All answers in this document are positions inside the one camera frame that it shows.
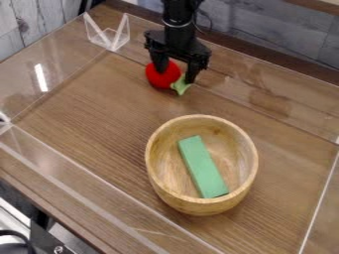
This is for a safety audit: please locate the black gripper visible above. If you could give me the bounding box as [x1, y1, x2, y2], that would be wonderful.
[144, 30, 212, 84]

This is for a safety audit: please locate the red plush strawberry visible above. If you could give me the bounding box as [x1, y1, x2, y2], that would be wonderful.
[146, 62, 191, 96]

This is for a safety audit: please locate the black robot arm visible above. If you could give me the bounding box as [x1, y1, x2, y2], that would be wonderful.
[144, 0, 212, 84]

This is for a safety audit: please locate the wooden bowl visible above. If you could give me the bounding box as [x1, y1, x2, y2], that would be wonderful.
[144, 114, 258, 216]

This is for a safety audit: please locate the green rectangular block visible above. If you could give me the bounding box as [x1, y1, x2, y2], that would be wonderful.
[178, 135, 230, 198]

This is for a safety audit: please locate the clear acrylic enclosure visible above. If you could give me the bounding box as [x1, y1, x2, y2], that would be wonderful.
[0, 16, 339, 254]

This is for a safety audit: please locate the black metal bracket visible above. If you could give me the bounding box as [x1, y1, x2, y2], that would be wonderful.
[29, 222, 68, 254]

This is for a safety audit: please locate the black cable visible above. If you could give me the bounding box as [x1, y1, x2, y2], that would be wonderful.
[0, 229, 35, 254]

